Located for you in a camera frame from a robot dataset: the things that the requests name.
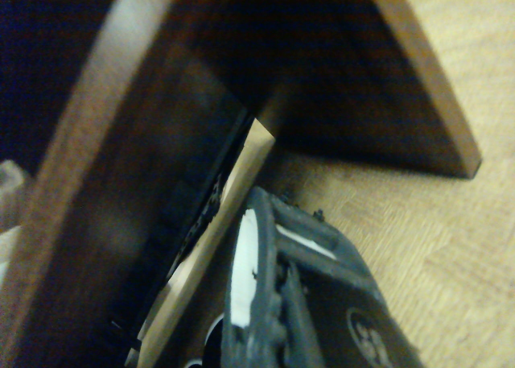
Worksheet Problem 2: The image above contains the brown shoe rack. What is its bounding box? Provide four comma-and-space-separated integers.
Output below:
0, 0, 484, 368

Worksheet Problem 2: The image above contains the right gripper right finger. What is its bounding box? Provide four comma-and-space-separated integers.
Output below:
271, 193, 383, 309

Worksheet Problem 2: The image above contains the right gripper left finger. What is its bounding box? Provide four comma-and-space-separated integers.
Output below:
220, 186, 323, 368

